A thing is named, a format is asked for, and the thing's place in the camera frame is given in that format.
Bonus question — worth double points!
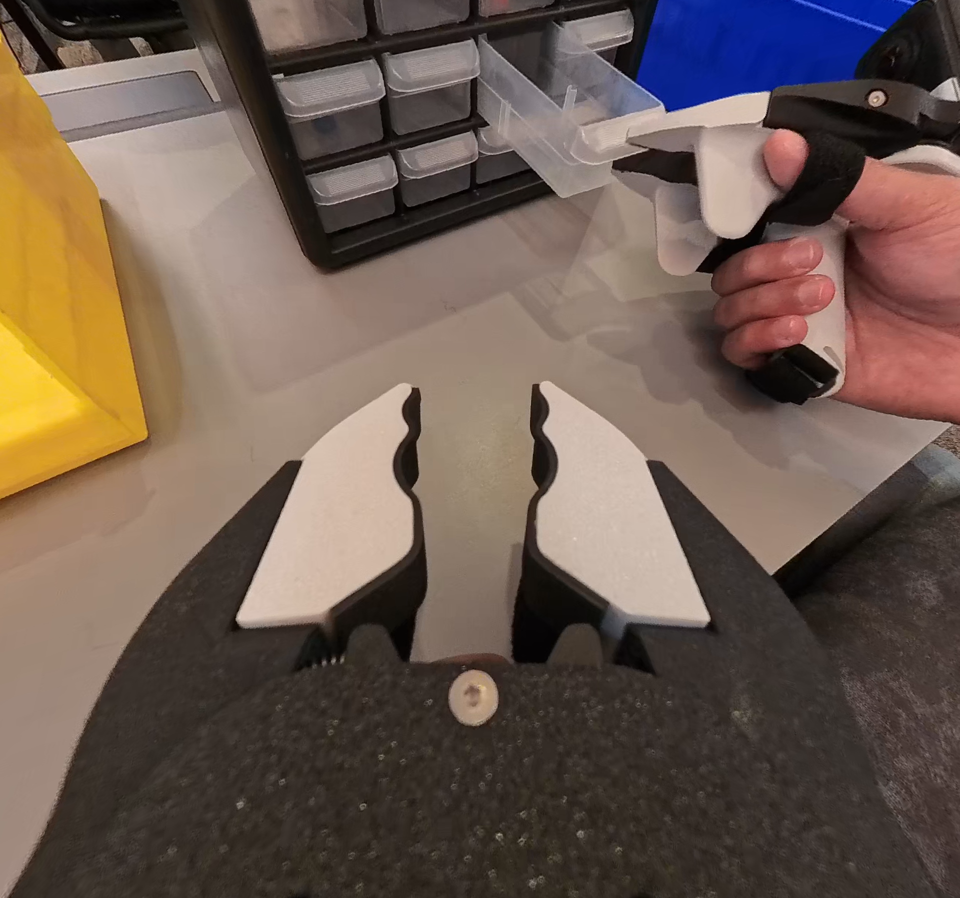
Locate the black metal chair frame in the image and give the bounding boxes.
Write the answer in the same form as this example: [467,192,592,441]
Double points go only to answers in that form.
[0,0,189,70]

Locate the yellow storage bin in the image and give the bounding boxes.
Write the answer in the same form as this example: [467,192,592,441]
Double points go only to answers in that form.
[0,36,149,500]

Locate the blue plastic bin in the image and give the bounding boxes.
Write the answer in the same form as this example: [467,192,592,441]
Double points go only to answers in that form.
[636,0,960,113]

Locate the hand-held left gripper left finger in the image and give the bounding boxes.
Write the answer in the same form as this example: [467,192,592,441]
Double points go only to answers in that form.
[236,383,430,663]

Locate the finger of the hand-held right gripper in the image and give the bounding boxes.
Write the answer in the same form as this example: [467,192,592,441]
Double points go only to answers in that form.
[613,150,727,278]
[624,90,789,235]

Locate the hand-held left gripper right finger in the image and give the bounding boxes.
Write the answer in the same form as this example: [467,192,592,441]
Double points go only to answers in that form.
[512,381,712,665]

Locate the grid of small clear drawers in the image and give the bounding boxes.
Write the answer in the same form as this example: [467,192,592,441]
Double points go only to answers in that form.
[225,0,646,233]

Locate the black drawer cabinet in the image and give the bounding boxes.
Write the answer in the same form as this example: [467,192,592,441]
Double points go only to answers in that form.
[153,0,676,271]

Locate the person's right hand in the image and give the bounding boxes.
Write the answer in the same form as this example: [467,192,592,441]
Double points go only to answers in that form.
[711,129,960,425]

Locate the clear plastic drawer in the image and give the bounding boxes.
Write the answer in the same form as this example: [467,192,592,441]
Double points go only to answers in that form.
[476,32,669,199]

